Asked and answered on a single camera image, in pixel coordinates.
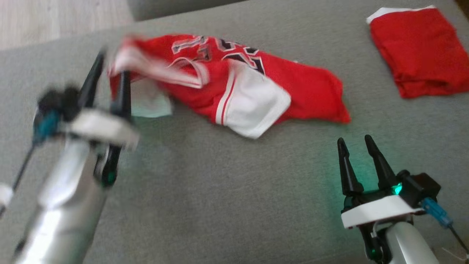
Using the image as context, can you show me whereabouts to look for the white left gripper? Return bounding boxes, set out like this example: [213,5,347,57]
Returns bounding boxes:
[62,51,140,188]

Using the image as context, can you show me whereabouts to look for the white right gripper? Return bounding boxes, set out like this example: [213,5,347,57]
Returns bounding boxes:
[337,134,425,264]

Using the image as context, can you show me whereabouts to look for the red white basketball jersey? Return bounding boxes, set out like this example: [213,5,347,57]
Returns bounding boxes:
[108,34,351,140]

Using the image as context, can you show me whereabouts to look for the folded red garment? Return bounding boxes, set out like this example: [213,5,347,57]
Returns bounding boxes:
[366,5,469,99]

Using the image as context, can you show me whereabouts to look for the grey sofa block cushion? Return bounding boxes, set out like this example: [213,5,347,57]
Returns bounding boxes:
[126,0,253,22]

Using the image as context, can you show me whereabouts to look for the grey sofa seat cushion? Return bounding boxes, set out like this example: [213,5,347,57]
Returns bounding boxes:
[0,0,469,264]

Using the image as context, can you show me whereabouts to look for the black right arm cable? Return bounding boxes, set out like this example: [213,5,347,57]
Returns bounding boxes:
[421,197,469,255]

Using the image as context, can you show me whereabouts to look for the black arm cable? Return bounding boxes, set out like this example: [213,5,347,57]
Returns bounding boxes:
[421,197,469,255]
[0,141,39,219]

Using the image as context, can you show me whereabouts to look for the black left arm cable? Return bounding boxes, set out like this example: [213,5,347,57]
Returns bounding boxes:
[0,141,39,219]

